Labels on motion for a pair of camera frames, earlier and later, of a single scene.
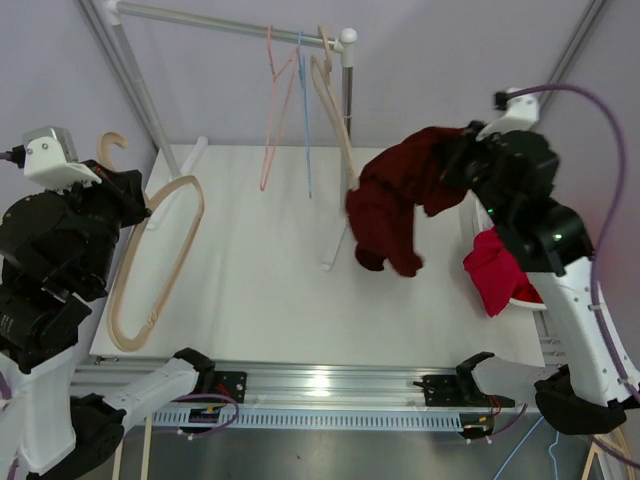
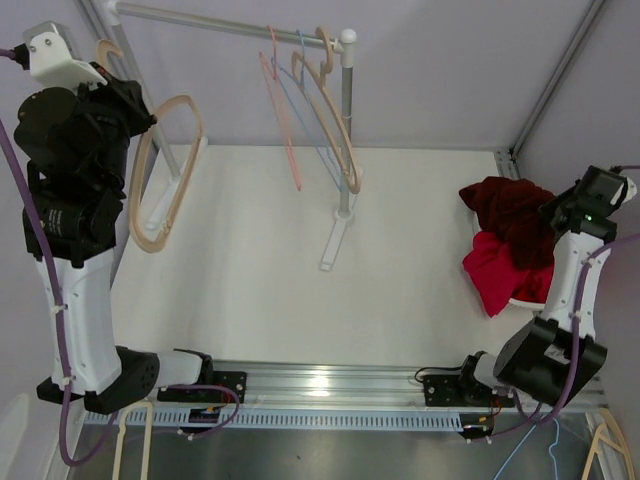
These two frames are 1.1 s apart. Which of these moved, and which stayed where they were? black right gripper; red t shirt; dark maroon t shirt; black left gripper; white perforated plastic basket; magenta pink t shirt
Moved: black left gripper; dark maroon t shirt; black right gripper
Stayed: magenta pink t shirt; red t shirt; white perforated plastic basket
